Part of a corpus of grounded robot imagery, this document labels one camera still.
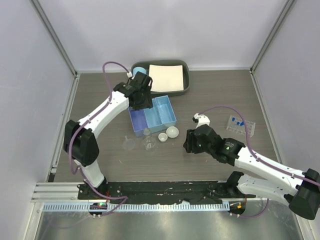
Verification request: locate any large white porcelain dish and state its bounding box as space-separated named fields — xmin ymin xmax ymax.
xmin=166 ymin=126 xmax=180 ymax=139

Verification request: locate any clear acrylic test tube rack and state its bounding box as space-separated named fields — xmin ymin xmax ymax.
xmin=226 ymin=115 xmax=256 ymax=137

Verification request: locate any blue three-compartment organizer box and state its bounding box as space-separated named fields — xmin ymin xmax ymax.
xmin=128 ymin=95 xmax=177 ymax=137

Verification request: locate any small white porcelain crucible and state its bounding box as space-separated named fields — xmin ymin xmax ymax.
xmin=158 ymin=132 xmax=168 ymax=143

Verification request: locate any clear glass beaker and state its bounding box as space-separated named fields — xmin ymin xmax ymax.
xmin=142 ymin=136 xmax=156 ymax=151

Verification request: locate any clear glass funnel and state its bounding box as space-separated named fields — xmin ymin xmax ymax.
xmin=122 ymin=135 xmax=136 ymax=151

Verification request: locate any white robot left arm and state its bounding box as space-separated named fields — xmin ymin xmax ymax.
xmin=63 ymin=72 xmax=153 ymax=200

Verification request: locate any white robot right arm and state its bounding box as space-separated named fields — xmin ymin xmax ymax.
xmin=183 ymin=124 xmax=320 ymax=220

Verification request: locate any light blue mug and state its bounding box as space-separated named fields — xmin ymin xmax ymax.
xmin=132 ymin=66 xmax=147 ymax=76

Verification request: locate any dark green plastic tray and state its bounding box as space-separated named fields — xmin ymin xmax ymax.
xmin=131 ymin=59 xmax=190 ymax=98

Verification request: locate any white square plate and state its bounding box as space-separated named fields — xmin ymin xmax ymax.
xmin=148 ymin=64 xmax=184 ymax=93

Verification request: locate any clear glass jar with lid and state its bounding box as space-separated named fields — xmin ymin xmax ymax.
xmin=143 ymin=128 xmax=151 ymax=138

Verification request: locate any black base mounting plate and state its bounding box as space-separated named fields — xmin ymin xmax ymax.
xmin=77 ymin=179 xmax=257 ymax=206

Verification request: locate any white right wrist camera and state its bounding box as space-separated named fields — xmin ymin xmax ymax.
xmin=192 ymin=113 xmax=210 ymax=129

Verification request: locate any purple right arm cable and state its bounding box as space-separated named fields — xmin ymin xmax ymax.
xmin=197 ymin=105 xmax=320 ymax=218

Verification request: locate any white slotted cable duct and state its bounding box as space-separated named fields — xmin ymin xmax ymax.
xmin=42 ymin=201 xmax=230 ymax=213

